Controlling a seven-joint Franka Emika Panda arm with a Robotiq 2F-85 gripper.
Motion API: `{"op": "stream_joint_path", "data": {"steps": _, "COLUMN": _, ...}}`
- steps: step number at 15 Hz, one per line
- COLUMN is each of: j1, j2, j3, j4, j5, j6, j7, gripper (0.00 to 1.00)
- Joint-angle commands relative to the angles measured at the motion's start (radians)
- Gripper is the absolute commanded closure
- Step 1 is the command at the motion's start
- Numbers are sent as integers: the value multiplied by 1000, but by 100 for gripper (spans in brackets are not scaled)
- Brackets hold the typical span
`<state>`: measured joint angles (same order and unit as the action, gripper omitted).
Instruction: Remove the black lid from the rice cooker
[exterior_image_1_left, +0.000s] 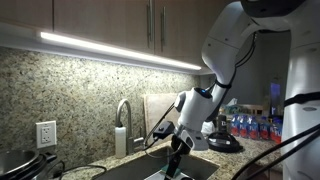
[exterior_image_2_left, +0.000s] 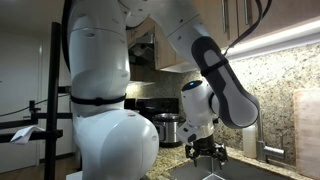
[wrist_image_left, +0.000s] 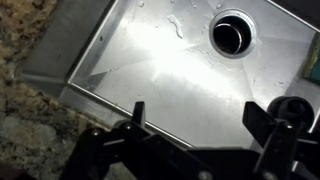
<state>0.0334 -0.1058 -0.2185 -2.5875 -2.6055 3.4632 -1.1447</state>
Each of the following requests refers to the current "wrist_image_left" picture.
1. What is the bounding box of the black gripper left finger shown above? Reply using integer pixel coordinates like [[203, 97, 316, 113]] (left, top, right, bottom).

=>
[[59, 101, 214, 180]]

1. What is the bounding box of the green sponge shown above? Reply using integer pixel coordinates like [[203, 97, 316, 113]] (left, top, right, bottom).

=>
[[302, 32, 320, 84]]

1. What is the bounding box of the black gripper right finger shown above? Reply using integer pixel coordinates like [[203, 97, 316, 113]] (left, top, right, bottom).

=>
[[241, 100, 320, 180]]

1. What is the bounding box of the stainless steel sink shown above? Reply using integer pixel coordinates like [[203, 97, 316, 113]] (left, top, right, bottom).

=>
[[20, 0, 320, 149]]

